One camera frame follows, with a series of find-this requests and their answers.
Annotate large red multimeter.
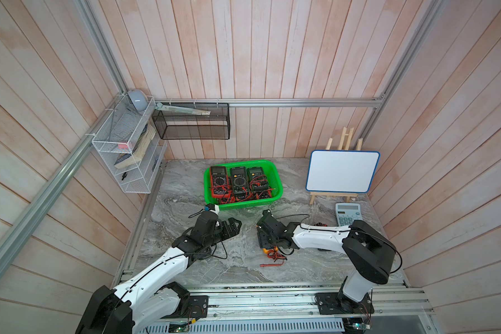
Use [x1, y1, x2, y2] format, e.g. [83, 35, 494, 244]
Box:
[210, 166, 231, 199]

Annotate blue framed whiteboard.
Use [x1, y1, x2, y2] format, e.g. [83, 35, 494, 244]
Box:
[306, 150, 381, 193]

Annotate black mesh wall basket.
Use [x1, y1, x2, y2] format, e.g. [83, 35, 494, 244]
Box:
[152, 102, 231, 140]

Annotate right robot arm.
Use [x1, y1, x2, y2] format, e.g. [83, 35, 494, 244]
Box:
[257, 210, 400, 303]

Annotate green plastic basket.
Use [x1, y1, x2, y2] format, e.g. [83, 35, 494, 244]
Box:
[203, 159, 283, 210]

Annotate grey computer mouse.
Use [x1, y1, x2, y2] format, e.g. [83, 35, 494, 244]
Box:
[127, 89, 149, 114]

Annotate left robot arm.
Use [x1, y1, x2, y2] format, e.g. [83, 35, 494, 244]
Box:
[76, 207, 242, 333]

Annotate paper sheet on basket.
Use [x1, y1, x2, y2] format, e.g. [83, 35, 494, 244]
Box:
[155, 102, 211, 116]

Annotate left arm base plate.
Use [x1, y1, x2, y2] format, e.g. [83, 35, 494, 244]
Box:
[154, 282, 209, 319]

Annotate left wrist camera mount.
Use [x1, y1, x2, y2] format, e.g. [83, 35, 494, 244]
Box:
[205, 203, 220, 214]

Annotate book in shelf rack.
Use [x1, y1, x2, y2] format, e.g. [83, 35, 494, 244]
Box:
[114, 123, 156, 169]

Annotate light blue calculator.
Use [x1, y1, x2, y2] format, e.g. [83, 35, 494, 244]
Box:
[335, 203, 363, 226]

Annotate green DT9205A multimeter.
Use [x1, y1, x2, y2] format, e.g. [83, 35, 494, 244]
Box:
[230, 166, 251, 201]

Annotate white wire shelf rack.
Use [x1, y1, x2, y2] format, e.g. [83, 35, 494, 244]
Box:
[92, 93, 167, 194]

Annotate yellow multimeter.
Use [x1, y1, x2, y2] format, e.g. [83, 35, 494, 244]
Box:
[260, 247, 288, 268]

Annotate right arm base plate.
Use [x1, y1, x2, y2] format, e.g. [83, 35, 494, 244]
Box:
[315, 292, 374, 315]

